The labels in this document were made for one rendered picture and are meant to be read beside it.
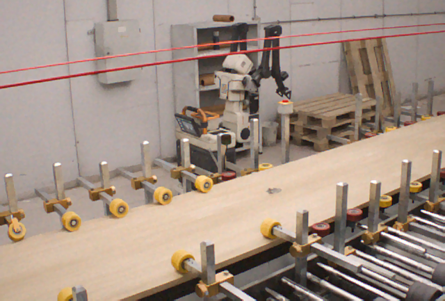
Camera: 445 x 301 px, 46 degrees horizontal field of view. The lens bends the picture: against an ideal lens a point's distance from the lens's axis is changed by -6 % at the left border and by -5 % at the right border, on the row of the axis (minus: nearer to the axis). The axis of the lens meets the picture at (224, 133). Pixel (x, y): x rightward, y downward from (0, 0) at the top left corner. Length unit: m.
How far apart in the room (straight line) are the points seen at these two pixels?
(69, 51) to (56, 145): 0.94
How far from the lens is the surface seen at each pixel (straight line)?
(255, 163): 3.36
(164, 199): 2.74
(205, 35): 6.23
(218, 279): 1.94
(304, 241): 2.16
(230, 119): 4.59
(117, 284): 2.09
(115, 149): 5.85
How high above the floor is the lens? 1.96
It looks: 15 degrees down
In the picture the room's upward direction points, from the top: 2 degrees counter-clockwise
